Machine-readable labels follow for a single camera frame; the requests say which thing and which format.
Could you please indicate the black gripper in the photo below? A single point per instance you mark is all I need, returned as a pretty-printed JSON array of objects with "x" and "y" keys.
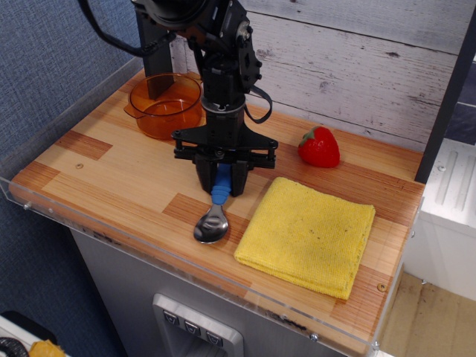
[{"x": 225, "y": 138}]

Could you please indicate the blue-handled metal spoon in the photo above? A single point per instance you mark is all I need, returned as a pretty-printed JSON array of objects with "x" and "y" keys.
[{"x": 214, "y": 224}]

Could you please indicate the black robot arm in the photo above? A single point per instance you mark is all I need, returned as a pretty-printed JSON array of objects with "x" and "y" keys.
[{"x": 220, "y": 36}]

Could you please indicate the clear acrylic counter guard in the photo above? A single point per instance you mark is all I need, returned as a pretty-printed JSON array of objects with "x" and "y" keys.
[{"x": 93, "y": 171}]

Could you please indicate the orange transparent plastic pot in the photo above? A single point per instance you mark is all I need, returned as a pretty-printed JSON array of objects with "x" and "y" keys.
[{"x": 164, "y": 103}]

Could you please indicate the red toy strawberry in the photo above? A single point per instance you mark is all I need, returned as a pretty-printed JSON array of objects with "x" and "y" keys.
[{"x": 319, "y": 148}]

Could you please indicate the yellow folded microfiber cloth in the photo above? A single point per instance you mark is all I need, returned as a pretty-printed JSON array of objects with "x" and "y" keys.
[{"x": 311, "y": 239}]

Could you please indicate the grey toy cabinet front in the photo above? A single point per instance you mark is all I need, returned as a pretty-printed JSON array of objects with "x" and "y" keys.
[{"x": 127, "y": 281}]

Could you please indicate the silver dispenser button panel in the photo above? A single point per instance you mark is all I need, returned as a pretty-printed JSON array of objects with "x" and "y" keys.
[{"x": 188, "y": 332}]

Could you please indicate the white toy sink unit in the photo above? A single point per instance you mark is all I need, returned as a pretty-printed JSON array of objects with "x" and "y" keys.
[{"x": 441, "y": 249}]

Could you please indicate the yellow and black object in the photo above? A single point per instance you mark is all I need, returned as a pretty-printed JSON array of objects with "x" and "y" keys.
[{"x": 14, "y": 348}]

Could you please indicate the dark grey left post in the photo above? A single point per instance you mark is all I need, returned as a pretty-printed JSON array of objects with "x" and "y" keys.
[{"x": 159, "y": 61}]

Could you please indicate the dark grey post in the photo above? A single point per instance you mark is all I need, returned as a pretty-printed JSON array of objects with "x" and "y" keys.
[
  {"x": 159, "y": 61},
  {"x": 450, "y": 98}
]

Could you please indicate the dark grey right post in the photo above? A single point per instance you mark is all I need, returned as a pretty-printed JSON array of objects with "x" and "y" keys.
[{"x": 450, "y": 98}]

